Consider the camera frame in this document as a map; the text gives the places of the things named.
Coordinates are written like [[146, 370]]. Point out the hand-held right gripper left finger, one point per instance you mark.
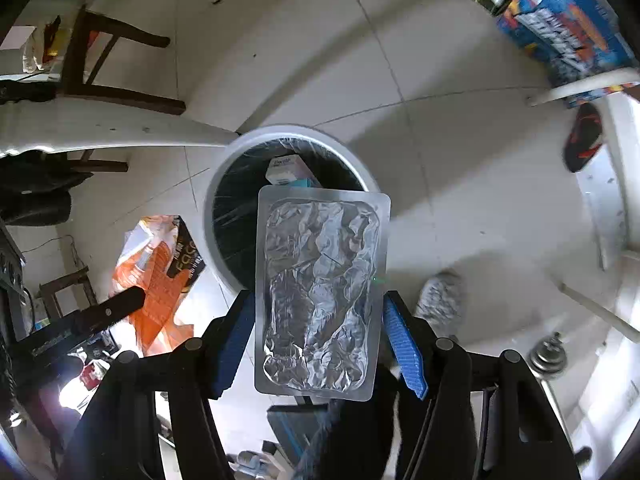
[[231, 345]]

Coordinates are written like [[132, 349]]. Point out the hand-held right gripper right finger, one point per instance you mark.
[[406, 350]]

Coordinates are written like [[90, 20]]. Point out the clear plastic blister tray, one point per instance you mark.
[[320, 290]]

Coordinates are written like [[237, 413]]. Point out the white round trash bin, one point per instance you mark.
[[240, 220]]

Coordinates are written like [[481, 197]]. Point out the grey patterned shoe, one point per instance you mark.
[[440, 305]]

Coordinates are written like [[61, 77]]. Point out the orange and black shopping bag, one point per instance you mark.
[[157, 280]]

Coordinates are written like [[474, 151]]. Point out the metal dumbbell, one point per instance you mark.
[[547, 352]]

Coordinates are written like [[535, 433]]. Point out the small wooden stool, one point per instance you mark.
[[67, 292]]

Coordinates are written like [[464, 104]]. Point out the small white carton box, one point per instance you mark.
[[287, 170]]

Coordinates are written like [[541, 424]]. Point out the black clothing pile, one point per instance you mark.
[[35, 185]]

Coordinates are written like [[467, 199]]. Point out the white plastic table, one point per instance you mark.
[[100, 125]]

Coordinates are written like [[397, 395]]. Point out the red and black slipper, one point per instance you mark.
[[582, 137]]

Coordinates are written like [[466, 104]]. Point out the dark wooden chair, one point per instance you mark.
[[107, 70]]

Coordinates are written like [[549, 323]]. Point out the blue printed cardboard box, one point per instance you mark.
[[565, 25]]

